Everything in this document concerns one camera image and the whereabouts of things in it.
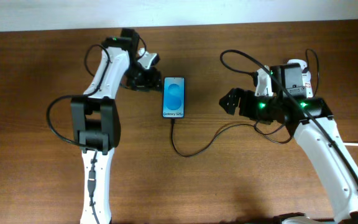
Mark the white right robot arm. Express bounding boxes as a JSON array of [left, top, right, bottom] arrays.
[[219, 88, 358, 223]]

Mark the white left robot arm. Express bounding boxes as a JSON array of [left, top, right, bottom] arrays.
[[70, 29, 163, 223]]

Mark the blue Galaxy smartphone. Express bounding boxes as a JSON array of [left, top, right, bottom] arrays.
[[162, 77, 185, 119]]

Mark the black USB charging cable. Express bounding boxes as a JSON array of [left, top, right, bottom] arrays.
[[170, 49, 320, 158]]

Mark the white power strip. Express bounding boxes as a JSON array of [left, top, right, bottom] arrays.
[[287, 59, 314, 98]]

